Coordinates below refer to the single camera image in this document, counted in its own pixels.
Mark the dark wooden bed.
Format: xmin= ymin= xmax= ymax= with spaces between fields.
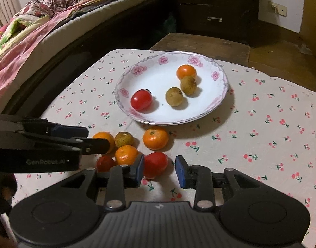
xmin=0 ymin=0 xmax=179 ymax=117

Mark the small orange mandarin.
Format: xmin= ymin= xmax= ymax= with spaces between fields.
xmin=92 ymin=132 xmax=115 ymax=154
xmin=115 ymin=145 xmax=139 ymax=166
xmin=143 ymin=129 xmax=170 ymax=151
xmin=176 ymin=64 xmax=197 ymax=81

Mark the yellowish brown longan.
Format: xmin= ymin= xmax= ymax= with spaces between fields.
xmin=180 ymin=76 xmax=197 ymax=95
xmin=165 ymin=87 xmax=184 ymax=106

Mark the dark wooden nightstand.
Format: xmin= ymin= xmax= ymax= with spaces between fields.
xmin=171 ymin=0 xmax=259 ymax=48

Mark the dark green bag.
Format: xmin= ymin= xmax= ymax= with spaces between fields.
xmin=163 ymin=15 xmax=178 ymax=35

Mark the yellow green floral quilt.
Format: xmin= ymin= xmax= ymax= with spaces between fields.
xmin=0 ymin=14 xmax=50 ymax=57

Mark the white cherry print tablecloth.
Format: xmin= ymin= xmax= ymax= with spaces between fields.
xmin=0 ymin=49 xmax=316 ymax=248

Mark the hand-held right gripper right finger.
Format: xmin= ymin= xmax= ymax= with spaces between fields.
xmin=175 ymin=155 xmax=263 ymax=210

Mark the white wall outlet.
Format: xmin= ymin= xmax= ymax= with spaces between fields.
xmin=269 ymin=2 xmax=287 ymax=16

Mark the red cherry tomato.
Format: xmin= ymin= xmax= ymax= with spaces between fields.
xmin=130 ymin=89 xmax=153 ymax=111
xmin=96 ymin=155 xmax=116 ymax=173
xmin=143 ymin=152 xmax=169 ymax=179

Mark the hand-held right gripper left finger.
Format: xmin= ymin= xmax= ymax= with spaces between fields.
xmin=56 ymin=154 xmax=145 ymax=210

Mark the grey mattress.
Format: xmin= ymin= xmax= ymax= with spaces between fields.
xmin=31 ymin=0 xmax=169 ymax=57

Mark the white floral rim plate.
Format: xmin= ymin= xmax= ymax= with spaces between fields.
xmin=114 ymin=52 xmax=229 ymax=126

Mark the dark greenish brown mandarin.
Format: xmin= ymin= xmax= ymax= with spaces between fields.
xmin=114 ymin=132 xmax=135 ymax=148

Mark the pink floral blanket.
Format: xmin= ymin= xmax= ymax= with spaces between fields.
xmin=0 ymin=13 xmax=78 ymax=106

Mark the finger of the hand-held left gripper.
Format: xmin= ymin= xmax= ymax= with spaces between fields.
xmin=0 ymin=115 xmax=88 ymax=139
xmin=0 ymin=132 xmax=111 ymax=156

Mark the red plaid cloth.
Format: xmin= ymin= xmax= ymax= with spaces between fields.
xmin=20 ymin=0 xmax=78 ymax=18

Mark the low wooden stool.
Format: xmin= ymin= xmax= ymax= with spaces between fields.
xmin=149 ymin=33 xmax=251 ymax=66

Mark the yellow wooden wardrobe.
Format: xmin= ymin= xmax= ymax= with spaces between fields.
xmin=300 ymin=0 xmax=316 ymax=57

